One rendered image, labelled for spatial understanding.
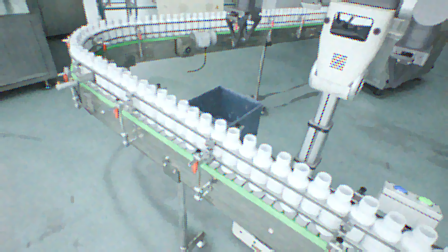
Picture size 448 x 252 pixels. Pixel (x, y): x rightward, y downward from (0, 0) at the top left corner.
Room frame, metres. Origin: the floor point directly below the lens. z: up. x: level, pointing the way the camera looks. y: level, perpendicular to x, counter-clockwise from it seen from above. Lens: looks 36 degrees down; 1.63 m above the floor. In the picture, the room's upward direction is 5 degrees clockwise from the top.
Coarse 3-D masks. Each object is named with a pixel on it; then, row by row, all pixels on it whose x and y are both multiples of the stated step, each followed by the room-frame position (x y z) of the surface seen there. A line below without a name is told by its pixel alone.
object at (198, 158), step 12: (72, 72) 1.14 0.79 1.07; (156, 84) 1.02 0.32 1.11; (84, 96) 1.15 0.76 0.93; (132, 96) 0.90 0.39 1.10; (120, 108) 0.85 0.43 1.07; (132, 108) 0.90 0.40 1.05; (120, 120) 0.86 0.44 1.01; (132, 132) 0.88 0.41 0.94; (240, 132) 0.76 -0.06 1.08; (204, 156) 0.61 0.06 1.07; (360, 192) 0.50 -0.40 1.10; (348, 228) 0.37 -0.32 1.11; (336, 240) 0.33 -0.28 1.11
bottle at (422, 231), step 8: (408, 232) 0.36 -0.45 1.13; (416, 232) 0.34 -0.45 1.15; (424, 232) 0.35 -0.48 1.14; (432, 232) 0.34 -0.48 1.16; (400, 240) 0.35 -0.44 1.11; (408, 240) 0.34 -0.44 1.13; (416, 240) 0.33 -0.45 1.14; (424, 240) 0.32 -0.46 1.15; (432, 240) 0.32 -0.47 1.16; (400, 248) 0.33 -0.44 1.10; (408, 248) 0.32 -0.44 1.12; (416, 248) 0.32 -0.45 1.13; (424, 248) 0.32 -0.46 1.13
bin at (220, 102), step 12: (204, 96) 1.29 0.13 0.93; (216, 96) 1.38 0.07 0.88; (228, 96) 1.36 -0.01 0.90; (240, 96) 1.31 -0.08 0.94; (204, 108) 1.29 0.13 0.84; (216, 108) 1.38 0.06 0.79; (228, 108) 1.36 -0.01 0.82; (240, 108) 1.30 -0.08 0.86; (252, 108) 1.26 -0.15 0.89; (216, 120) 1.02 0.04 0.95; (228, 120) 1.35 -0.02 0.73; (240, 120) 1.05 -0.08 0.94; (252, 120) 1.16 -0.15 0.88; (252, 132) 1.18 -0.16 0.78
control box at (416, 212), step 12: (384, 192) 0.49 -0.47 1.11; (396, 192) 0.49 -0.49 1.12; (408, 192) 0.51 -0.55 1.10; (384, 204) 0.47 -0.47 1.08; (396, 204) 0.47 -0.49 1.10; (408, 204) 0.46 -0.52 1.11; (420, 204) 0.45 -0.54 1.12; (432, 204) 0.47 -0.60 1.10; (408, 216) 0.44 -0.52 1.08; (420, 216) 0.43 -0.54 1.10; (432, 216) 0.42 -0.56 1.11; (408, 228) 0.44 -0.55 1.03; (432, 228) 0.41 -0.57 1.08
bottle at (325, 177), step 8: (320, 176) 0.49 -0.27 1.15; (328, 176) 0.48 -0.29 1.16; (312, 184) 0.48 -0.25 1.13; (320, 184) 0.46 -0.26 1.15; (328, 184) 0.46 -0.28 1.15; (312, 192) 0.46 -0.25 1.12; (320, 192) 0.46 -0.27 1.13; (328, 192) 0.46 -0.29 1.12; (304, 200) 0.47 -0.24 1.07; (320, 200) 0.45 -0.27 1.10; (304, 208) 0.46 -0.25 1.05; (312, 208) 0.45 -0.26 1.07; (320, 208) 0.45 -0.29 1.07; (312, 216) 0.45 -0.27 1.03
